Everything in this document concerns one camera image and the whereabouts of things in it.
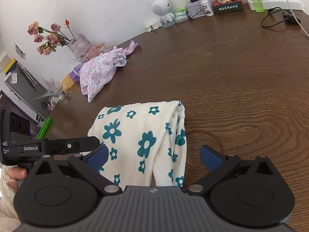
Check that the grey patterned tin box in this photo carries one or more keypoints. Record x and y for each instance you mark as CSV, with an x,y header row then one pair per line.
x,y
195,10

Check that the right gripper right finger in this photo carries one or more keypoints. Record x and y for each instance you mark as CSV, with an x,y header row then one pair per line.
x,y
220,167

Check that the small green white box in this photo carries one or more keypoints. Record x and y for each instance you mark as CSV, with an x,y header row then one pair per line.
x,y
181,15

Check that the black tissue box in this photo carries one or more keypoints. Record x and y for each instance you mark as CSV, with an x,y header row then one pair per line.
x,y
231,6

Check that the vase with dried roses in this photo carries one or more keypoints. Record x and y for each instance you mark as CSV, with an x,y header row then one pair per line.
x,y
51,39

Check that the purple tissue packet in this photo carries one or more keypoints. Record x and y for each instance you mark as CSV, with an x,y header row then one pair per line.
x,y
75,73

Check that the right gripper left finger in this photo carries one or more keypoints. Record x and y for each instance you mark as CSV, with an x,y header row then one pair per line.
x,y
87,168

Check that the white small spray bottle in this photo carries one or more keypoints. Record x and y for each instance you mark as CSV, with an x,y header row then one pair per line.
x,y
207,7

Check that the pink floral baby garment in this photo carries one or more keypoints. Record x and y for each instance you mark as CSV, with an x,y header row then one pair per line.
x,y
97,72

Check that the white teal floral garment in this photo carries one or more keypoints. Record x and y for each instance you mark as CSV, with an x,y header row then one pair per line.
x,y
146,143

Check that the white power strip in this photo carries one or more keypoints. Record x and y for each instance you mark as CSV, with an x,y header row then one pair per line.
x,y
284,4

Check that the person's left hand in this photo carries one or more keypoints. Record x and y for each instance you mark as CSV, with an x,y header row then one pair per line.
x,y
13,175

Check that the yellow cup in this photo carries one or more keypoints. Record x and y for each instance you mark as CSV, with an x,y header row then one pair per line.
x,y
67,83

